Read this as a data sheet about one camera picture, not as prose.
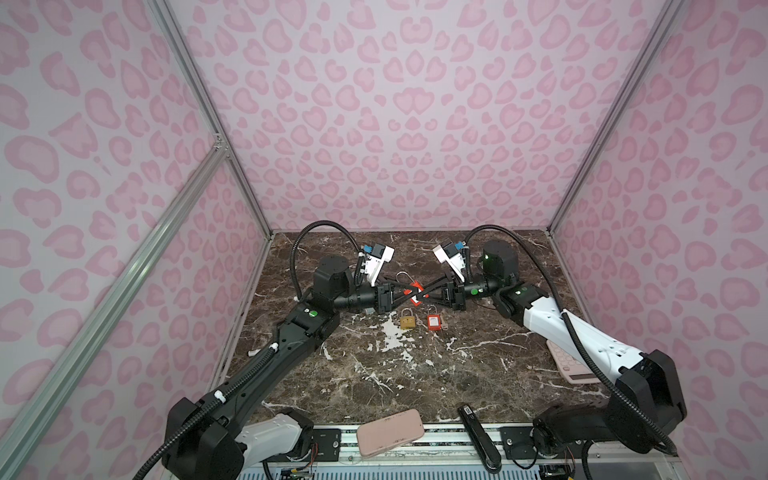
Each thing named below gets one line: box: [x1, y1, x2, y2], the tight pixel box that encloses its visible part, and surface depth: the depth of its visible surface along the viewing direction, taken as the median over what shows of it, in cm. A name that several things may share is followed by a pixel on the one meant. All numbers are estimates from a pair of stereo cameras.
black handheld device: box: [457, 404, 502, 474], surface depth 73 cm
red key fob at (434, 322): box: [428, 314, 442, 331], surface depth 95 cm
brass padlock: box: [400, 308, 416, 330], surface depth 95 cm
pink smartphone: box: [356, 409, 425, 457], surface depth 75 cm
